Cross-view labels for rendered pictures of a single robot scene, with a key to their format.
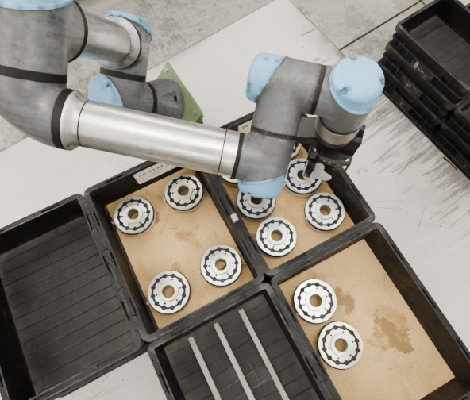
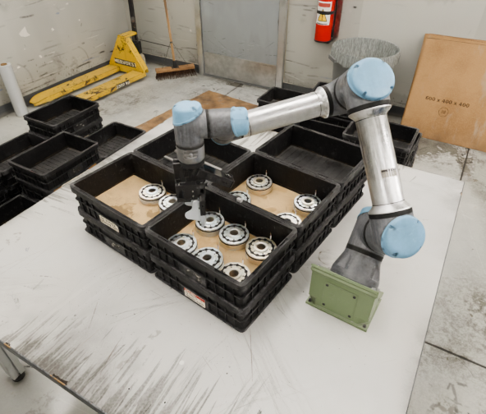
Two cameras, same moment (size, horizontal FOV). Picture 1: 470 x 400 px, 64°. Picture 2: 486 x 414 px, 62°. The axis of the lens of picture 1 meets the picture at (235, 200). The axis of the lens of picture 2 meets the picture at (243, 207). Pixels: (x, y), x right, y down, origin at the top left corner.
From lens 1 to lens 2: 1.33 m
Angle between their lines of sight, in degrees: 69
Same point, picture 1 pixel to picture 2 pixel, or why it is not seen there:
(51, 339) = (304, 158)
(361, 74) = (185, 104)
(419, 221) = (94, 312)
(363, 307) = (140, 215)
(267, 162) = not seen: hidden behind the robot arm
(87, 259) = not seen: hidden behind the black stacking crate
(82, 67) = not seen: outside the picture
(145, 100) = (354, 236)
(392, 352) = (119, 204)
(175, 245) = (272, 204)
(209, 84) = (349, 361)
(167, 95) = (348, 260)
